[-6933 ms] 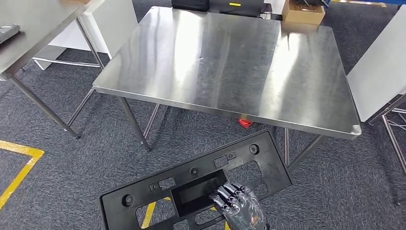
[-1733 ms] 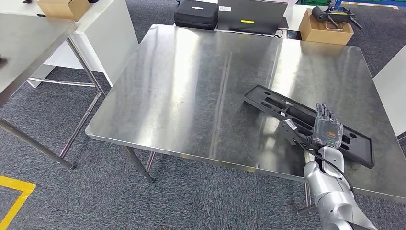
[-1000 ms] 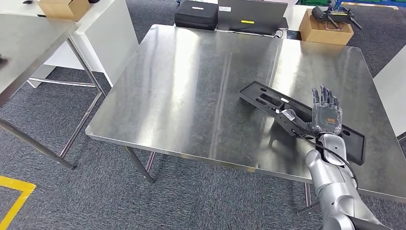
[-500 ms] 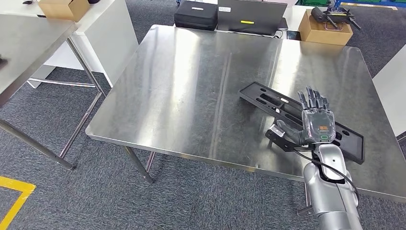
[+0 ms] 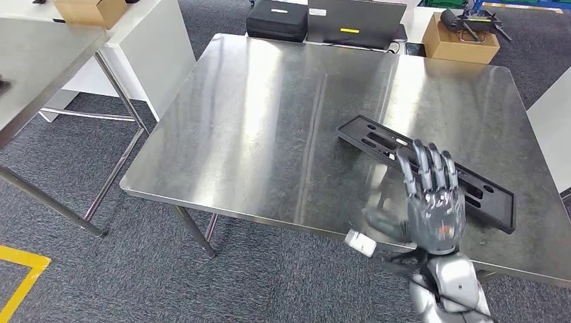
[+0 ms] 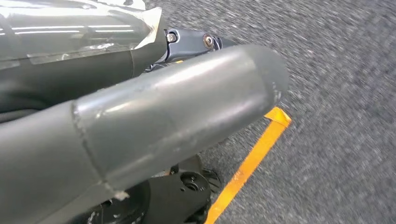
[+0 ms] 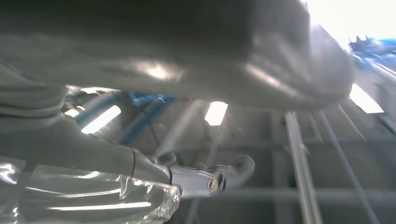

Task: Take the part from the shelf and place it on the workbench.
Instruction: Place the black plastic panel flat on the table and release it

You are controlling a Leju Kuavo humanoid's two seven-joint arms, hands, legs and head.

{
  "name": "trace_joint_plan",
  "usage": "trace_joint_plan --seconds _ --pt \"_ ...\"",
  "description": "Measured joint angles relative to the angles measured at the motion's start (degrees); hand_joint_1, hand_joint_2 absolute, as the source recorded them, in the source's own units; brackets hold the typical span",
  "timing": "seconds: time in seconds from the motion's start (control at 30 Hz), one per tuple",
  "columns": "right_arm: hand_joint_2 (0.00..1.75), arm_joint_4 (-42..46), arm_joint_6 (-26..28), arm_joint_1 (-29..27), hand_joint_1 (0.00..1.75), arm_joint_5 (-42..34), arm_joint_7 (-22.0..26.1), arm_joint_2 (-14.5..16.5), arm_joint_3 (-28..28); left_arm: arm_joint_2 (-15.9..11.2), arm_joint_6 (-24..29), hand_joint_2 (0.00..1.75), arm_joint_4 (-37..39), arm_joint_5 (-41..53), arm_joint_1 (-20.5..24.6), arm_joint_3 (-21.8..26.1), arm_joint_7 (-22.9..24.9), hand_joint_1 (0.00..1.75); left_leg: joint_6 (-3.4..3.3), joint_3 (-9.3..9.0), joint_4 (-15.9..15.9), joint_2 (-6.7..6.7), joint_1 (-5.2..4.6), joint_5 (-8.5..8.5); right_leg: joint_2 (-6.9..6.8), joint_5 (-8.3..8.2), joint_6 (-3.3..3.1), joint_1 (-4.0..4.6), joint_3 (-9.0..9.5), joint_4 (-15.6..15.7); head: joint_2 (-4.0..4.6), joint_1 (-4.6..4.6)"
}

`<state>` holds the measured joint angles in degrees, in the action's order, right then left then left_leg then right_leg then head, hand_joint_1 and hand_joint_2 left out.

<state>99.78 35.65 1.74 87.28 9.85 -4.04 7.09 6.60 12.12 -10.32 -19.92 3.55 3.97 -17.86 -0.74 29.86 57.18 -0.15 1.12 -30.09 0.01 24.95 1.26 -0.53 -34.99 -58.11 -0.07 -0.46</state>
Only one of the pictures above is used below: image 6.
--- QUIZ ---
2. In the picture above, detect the black left robot foot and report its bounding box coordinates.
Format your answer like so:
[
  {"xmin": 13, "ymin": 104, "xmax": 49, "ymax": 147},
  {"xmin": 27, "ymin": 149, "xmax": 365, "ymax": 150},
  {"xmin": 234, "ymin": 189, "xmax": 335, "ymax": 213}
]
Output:
[{"xmin": 66, "ymin": 154, "xmax": 223, "ymax": 224}]

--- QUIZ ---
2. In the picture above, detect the yellow floor tape square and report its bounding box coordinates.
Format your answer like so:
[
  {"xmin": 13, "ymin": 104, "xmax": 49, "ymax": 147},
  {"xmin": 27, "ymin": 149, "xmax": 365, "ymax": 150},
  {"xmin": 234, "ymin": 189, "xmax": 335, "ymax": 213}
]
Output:
[{"xmin": 204, "ymin": 106, "xmax": 292, "ymax": 224}]

